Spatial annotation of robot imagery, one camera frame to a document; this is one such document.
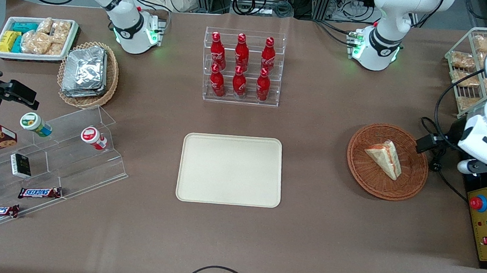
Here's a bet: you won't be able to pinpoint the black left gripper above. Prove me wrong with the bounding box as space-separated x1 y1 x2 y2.
415 114 470 159

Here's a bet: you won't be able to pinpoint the triangle sandwich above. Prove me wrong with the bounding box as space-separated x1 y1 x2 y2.
361 138 405 181

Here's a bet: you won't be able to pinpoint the white rectangular snack tray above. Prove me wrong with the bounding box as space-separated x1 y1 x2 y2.
0 12 80 67

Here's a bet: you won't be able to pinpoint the brown wicker basket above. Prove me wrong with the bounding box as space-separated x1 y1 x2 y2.
342 120 433 205

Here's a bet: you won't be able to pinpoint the light oval wicker basket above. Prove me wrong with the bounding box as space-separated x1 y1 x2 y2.
54 38 122 112

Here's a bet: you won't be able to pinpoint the beige plastic tray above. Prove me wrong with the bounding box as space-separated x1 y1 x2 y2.
175 129 288 212

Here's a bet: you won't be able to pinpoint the green lid yogurt cup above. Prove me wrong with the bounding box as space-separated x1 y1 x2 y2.
18 111 54 139

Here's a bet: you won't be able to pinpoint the teal snack packet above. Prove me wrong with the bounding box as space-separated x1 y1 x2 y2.
12 20 39 35
12 35 26 54

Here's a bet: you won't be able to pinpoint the yellow snack packet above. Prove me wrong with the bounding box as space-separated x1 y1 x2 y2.
0 30 22 54

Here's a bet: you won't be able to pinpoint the clear bag rice crackers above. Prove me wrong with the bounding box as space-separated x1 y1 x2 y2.
21 30 54 56
47 41 66 57
36 17 54 36
51 20 72 45

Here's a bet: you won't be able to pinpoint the small black box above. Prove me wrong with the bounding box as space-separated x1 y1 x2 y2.
9 152 34 179

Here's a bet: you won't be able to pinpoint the stack of foil containers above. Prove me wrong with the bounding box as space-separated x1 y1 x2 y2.
60 43 111 101

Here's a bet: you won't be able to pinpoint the red lid yogurt cup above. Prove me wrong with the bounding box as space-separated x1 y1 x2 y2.
79 125 109 152

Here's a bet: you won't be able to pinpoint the clear acrylic stepped shelf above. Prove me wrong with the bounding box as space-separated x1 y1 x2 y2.
0 94 135 245

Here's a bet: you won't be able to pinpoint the red cola bottle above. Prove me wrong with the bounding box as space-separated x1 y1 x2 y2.
233 32 252 69
260 36 278 72
208 63 228 98
255 67 273 103
208 31 230 69
231 65 249 99

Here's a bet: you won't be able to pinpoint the clear acrylic bottle rack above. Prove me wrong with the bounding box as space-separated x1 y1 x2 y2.
198 26 287 108

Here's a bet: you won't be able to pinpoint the black power cable with plug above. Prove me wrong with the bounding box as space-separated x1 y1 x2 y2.
413 117 476 202

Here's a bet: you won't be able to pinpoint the white wire rack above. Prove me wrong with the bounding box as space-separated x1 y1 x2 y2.
438 22 487 122

